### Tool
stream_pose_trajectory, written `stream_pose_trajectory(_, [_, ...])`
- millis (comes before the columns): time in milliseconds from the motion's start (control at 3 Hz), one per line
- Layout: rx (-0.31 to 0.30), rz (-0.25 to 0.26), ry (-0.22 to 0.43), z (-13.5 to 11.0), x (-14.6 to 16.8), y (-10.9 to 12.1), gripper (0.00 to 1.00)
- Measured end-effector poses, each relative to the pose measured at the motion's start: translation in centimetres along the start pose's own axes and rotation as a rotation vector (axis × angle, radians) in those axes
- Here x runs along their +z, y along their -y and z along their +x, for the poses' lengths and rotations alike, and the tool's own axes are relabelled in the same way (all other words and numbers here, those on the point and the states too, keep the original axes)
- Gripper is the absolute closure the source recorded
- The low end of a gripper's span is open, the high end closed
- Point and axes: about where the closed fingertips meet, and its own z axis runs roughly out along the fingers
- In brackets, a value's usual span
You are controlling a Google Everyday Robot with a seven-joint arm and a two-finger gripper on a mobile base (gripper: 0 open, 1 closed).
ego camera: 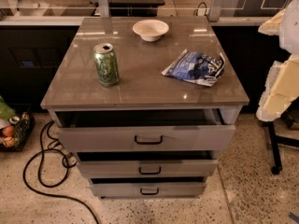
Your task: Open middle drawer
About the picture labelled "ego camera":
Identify grey drawer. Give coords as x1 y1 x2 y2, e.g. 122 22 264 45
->
78 151 218 178
58 109 235 152
91 176 206 198

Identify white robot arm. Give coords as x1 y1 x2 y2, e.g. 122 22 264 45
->
256 0 299 121

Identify grey drawer cabinet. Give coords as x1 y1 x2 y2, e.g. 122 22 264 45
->
40 15 250 201

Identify grey top drawer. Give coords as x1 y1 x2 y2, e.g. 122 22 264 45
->
58 109 235 152

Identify grey bottom drawer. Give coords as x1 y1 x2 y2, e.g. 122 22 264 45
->
91 176 206 198

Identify green soda can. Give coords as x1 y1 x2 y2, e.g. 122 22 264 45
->
93 43 119 87

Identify blue white chip bag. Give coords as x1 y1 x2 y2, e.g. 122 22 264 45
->
162 49 225 87

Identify white bowl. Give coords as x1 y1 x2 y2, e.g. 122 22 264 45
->
133 20 169 42

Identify dark background table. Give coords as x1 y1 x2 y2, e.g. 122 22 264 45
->
108 0 165 17

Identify black basket with fruit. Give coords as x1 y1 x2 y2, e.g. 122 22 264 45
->
0 96 35 152

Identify black floor cable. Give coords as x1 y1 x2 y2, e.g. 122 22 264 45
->
22 120 101 224

